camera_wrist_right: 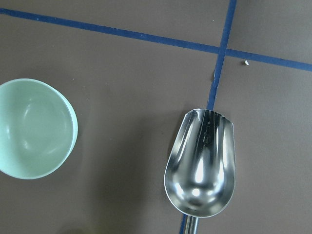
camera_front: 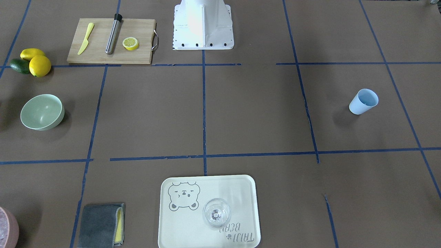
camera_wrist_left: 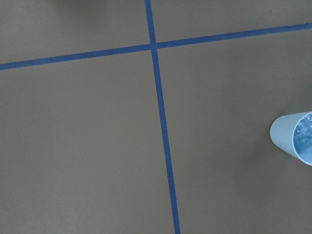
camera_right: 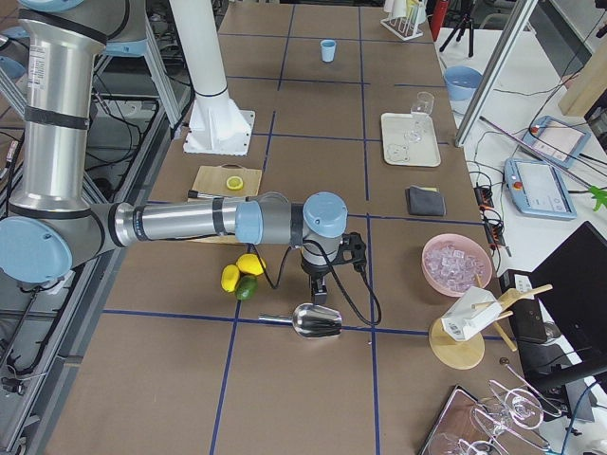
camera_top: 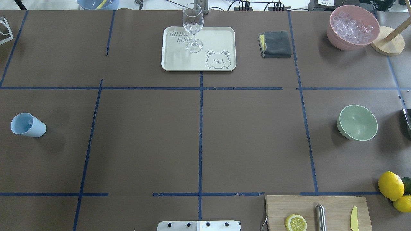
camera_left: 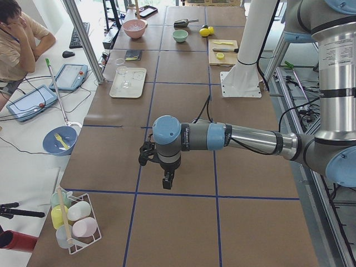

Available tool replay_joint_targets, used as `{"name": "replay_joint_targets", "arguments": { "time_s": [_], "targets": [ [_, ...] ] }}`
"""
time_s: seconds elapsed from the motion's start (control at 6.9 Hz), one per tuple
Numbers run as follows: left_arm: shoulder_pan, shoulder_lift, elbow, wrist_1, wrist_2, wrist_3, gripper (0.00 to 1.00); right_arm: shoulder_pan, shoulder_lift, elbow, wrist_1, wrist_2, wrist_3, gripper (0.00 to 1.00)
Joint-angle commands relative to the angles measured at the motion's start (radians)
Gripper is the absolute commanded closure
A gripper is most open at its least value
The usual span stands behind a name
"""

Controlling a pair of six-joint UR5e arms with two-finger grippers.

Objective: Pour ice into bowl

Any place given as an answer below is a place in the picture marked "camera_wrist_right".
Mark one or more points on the steel ice scoop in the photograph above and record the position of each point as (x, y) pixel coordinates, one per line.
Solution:
(199, 178)

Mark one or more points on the green ceramic bowl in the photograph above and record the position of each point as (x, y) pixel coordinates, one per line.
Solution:
(38, 128)

